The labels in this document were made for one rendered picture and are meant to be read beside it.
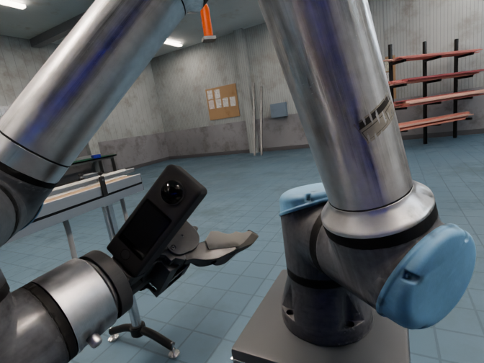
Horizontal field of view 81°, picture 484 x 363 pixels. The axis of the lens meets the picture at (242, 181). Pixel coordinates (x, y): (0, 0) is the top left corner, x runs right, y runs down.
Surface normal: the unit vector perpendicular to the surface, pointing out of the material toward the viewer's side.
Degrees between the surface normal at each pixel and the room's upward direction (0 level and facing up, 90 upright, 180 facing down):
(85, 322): 90
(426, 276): 97
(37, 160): 106
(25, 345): 67
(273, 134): 90
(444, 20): 90
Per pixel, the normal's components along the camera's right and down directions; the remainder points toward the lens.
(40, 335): 0.72, -0.34
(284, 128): -0.45, 0.25
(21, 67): 0.88, -0.03
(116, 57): 0.60, 0.33
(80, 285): 0.48, -0.65
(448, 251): 0.41, 0.25
